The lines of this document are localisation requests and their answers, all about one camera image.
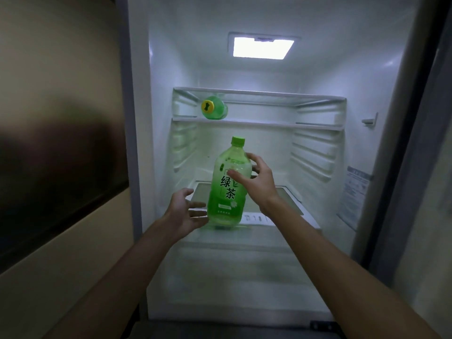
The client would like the person's left hand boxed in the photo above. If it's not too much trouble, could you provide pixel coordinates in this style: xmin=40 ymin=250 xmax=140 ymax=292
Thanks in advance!
xmin=161 ymin=188 xmax=210 ymax=241

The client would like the person's right hand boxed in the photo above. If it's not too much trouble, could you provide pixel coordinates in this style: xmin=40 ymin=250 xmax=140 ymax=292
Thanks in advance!
xmin=227 ymin=153 xmax=280 ymax=214

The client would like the green tea bottle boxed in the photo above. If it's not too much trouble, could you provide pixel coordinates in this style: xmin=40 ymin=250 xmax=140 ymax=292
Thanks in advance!
xmin=206 ymin=136 xmax=253 ymax=228

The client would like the person's right forearm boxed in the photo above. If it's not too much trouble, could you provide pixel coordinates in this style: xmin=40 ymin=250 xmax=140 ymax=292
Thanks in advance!
xmin=259 ymin=196 xmax=443 ymax=339

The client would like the person's left forearm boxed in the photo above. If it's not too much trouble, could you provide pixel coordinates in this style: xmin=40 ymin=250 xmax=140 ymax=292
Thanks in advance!
xmin=42 ymin=217 xmax=184 ymax=339

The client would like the white crisper drawer cover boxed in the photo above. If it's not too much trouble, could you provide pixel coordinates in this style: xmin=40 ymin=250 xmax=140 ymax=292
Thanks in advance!
xmin=186 ymin=182 xmax=323 ymax=230

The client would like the glass refrigerator shelf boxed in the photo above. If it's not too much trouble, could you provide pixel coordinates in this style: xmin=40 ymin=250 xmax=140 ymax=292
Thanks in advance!
xmin=172 ymin=116 xmax=345 ymax=132
xmin=172 ymin=87 xmax=347 ymax=104

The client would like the green bottle lying down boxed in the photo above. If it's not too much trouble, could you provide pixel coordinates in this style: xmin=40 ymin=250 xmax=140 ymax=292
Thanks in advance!
xmin=201 ymin=96 xmax=229 ymax=121

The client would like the white information sticker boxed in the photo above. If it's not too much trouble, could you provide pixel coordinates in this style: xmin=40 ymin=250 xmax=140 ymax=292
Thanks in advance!
xmin=336 ymin=166 xmax=374 ymax=232

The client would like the refrigerator ceiling light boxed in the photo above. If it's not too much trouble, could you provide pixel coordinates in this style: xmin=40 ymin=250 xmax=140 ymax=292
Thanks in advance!
xmin=228 ymin=32 xmax=301 ymax=61

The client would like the white open refrigerator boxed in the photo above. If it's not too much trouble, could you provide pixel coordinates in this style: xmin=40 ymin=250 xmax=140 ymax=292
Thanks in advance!
xmin=116 ymin=0 xmax=436 ymax=330

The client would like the grey refrigerator door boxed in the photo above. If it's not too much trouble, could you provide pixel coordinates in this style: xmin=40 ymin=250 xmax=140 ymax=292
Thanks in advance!
xmin=351 ymin=0 xmax=452 ymax=339

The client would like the dark glossy wall panel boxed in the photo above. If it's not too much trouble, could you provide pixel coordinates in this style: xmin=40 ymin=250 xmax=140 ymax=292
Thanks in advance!
xmin=0 ymin=97 xmax=130 ymax=276

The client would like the black door hinge bracket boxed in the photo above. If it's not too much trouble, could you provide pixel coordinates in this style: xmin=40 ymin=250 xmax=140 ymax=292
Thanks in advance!
xmin=310 ymin=320 xmax=342 ymax=333

